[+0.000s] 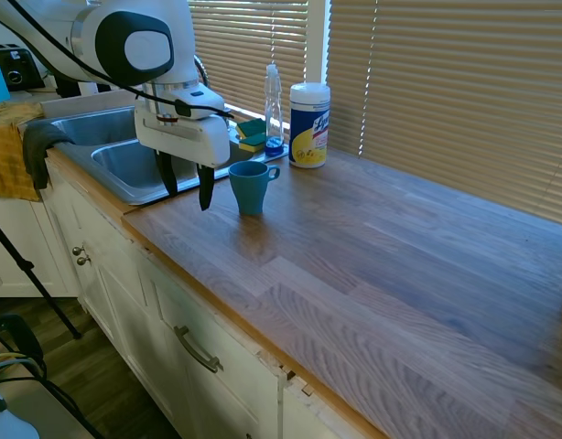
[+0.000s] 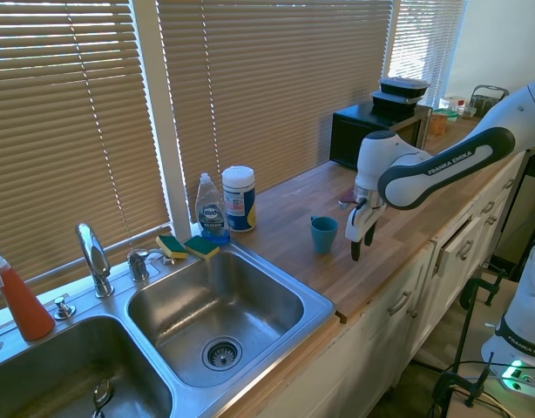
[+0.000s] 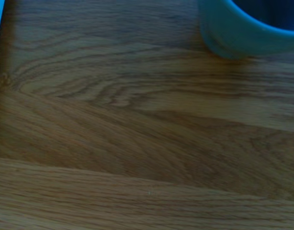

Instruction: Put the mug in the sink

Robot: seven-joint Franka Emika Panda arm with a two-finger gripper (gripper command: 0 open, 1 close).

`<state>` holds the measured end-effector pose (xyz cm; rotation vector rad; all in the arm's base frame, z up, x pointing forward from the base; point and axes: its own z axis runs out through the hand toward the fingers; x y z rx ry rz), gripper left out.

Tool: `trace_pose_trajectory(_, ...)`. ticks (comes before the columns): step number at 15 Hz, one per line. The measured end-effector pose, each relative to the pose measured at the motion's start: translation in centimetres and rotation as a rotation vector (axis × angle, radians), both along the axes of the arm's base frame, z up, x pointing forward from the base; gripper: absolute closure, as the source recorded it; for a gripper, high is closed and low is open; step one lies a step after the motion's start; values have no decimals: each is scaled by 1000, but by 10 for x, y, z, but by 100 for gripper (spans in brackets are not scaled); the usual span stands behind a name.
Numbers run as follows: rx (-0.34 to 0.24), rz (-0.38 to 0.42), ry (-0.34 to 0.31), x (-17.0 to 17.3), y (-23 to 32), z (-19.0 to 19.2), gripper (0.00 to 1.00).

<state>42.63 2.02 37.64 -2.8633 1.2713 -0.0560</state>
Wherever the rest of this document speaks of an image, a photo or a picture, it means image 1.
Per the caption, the black tripod leg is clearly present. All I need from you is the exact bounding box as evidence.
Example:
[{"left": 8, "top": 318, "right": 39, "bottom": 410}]
[{"left": 0, "top": 212, "right": 83, "bottom": 339}]

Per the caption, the white kitchen base cabinet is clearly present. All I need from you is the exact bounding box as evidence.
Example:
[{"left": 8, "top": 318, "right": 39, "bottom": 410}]
[{"left": 42, "top": 159, "right": 355, "bottom": 439}]

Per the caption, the yellow green sponge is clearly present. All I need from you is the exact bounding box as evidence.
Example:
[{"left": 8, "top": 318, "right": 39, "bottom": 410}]
[
  {"left": 236, "top": 118, "right": 267, "bottom": 138},
  {"left": 238, "top": 132, "right": 267, "bottom": 155}
]

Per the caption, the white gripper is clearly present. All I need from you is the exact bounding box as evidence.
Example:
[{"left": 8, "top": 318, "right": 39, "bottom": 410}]
[{"left": 134, "top": 87, "right": 232, "bottom": 212}]

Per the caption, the black toaster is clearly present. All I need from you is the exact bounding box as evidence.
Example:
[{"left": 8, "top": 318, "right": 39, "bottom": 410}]
[{"left": 0, "top": 44, "right": 47, "bottom": 91}]

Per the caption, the narrow beige window blind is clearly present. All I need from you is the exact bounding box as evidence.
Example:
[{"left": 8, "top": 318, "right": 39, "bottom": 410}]
[{"left": 188, "top": 0, "right": 309, "bottom": 123}]

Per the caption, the clear dish soap bottle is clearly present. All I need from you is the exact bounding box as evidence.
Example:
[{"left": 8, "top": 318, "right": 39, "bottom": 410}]
[{"left": 264, "top": 63, "right": 285, "bottom": 159}]

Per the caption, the black framed stand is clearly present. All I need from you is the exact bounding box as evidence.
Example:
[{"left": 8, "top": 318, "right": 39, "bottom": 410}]
[{"left": 0, "top": 313, "right": 103, "bottom": 439}]

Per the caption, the brushed metal drawer handle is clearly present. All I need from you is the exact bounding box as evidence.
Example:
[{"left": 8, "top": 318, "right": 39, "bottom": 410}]
[{"left": 173, "top": 325, "right": 224, "bottom": 374}]

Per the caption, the teal ceramic mug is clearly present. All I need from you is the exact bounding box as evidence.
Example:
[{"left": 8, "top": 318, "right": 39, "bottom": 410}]
[{"left": 228, "top": 159, "right": 281, "bottom": 216}]

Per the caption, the stainless steel double sink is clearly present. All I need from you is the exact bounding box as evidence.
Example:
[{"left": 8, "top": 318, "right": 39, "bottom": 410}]
[{"left": 41, "top": 105, "right": 289, "bottom": 206}]

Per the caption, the Lysol wipes canister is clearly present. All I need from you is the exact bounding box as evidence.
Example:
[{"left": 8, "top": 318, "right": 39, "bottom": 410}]
[{"left": 288, "top": 81, "right": 331, "bottom": 169}]

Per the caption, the yellow kitchen towel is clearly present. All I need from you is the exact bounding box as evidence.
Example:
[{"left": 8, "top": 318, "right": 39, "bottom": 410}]
[{"left": 0, "top": 101, "right": 47, "bottom": 202}]

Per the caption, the pale grey backsplash ledge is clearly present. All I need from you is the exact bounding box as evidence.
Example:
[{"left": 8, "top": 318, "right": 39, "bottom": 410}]
[{"left": 40, "top": 89, "right": 136, "bottom": 119}]

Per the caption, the wide beige window blind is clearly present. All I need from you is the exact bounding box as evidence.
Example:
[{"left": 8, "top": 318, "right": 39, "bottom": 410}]
[{"left": 329, "top": 0, "right": 562, "bottom": 228}]

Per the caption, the black canister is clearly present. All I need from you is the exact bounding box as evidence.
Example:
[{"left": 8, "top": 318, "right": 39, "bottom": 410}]
[{"left": 55, "top": 75, "right": 80, "bottom": 98}]

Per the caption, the white window frame post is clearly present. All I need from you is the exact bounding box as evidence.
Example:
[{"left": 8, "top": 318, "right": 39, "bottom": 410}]
[{"left": 307, "top": 0, "right": 332, "bottom": 88}]

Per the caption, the grey dish cloth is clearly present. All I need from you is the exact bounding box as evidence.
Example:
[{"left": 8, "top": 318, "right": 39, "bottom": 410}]
[{"left": 22, "top": 120, "right": 76, "bottom": 191}]

